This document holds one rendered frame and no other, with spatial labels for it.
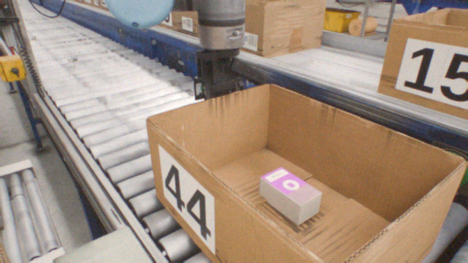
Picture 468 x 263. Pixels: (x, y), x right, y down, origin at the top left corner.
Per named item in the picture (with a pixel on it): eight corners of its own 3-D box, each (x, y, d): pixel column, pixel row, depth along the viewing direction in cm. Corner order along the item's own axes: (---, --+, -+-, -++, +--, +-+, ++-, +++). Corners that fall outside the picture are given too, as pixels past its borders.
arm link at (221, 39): (225, 18, 67) (256, 24, 61) (226, 41, 70) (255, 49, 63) (189, 22, 62) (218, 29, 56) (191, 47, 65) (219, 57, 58)
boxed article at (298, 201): (297, 226, 54) (300, 205, 52) (258, 196, 61) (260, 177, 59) (319, 212, 57) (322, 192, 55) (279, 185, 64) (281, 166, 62)
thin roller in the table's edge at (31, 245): (6, 174, 68) (26, 259, 49) (17, 172, 69) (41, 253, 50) (9, 182, 69) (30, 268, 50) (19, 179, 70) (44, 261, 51)
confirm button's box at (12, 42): (3, 43, 106) (-4, 22, 103) (14, 42, 108) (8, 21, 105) (6, 47, 101) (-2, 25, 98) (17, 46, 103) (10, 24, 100)
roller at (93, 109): (60, 126, 100) (56, 111, 97) (199, 90, 128) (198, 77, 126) (64, 131, 96) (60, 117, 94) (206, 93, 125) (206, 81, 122)
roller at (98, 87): (47, 106, 113) (43, 93, 111) (175, 77, 142) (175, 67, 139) (50, 111, 110) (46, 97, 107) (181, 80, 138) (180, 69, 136)
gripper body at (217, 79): (193, 103, 70) (190, 47, 64) (225, 94, 74) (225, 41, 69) (214, 114, 64) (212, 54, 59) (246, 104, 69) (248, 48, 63)
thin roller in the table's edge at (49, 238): (20, 170, 70) (45, 251, 50) (30, 168, 71) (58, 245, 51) (23, 178, 70) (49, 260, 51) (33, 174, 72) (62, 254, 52)
